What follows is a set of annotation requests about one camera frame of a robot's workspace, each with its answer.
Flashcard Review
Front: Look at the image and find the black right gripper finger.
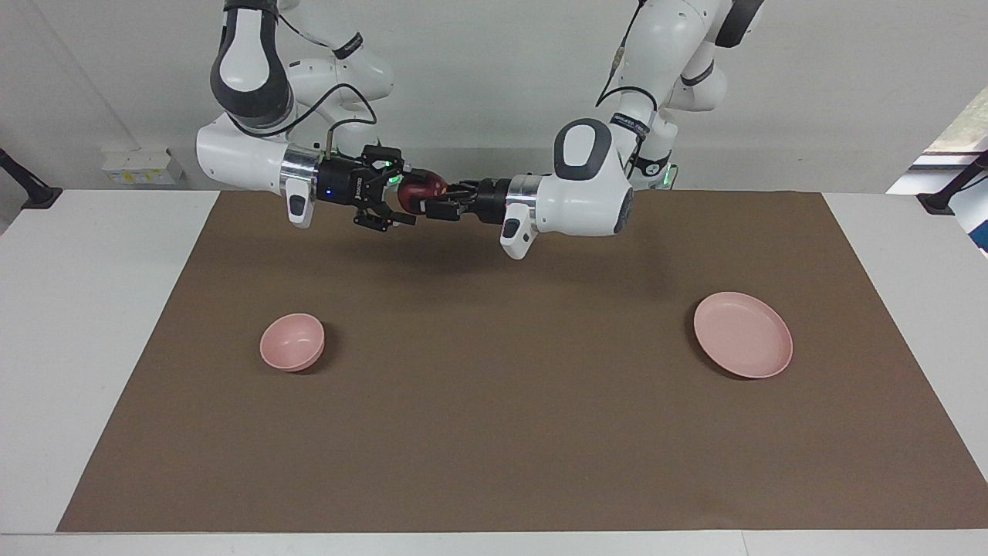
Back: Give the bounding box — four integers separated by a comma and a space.
354, 197, 418, 233
361, 144, 407, 184

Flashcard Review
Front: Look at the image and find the dark red apple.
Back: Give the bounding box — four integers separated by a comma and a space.
396, 171, 449, 216

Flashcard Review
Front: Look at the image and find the pink bowl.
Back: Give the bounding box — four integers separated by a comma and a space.
259, 313, 327, 373

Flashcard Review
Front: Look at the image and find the pink plate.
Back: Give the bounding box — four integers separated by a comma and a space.
693, 291, 794, 380

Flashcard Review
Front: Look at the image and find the brown table mat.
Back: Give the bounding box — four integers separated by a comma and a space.
56, 191, 988, 533

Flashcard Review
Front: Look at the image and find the black clamp stand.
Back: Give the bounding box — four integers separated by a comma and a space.
916, 150, 988, 216
0, 147, 63, 210

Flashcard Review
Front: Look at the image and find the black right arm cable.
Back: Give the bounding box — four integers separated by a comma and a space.
245, 8, 379, 161

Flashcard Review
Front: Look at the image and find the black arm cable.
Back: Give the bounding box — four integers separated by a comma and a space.
245, 8, 379, 161
594, 0, 658, 124

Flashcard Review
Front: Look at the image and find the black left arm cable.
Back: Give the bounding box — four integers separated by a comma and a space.
594, 0, 658, 124

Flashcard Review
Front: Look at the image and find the white wall socket strip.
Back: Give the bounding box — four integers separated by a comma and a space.
100, 147, 184, 187

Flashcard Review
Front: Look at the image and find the window with white frame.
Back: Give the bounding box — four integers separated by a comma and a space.
886, 85, 988, 256

